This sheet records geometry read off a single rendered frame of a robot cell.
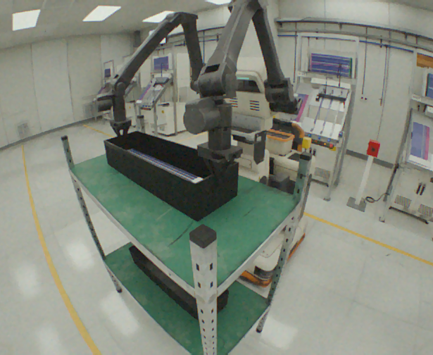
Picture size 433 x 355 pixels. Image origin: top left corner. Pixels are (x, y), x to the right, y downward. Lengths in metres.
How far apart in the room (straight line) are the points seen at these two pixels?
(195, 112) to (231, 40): 0.23
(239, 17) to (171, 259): 0.64
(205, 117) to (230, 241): 0.28
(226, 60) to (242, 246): 0.42
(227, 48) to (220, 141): 0.23
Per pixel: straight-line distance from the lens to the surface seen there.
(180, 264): 0.48
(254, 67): 1.02
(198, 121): 0.45
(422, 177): 2.84
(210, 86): 0.51
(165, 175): 0.61
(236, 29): 0.63
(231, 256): 0.49
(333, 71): 2.84
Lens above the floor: 1.31
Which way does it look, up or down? 27 degrees down
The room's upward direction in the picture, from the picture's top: straight up
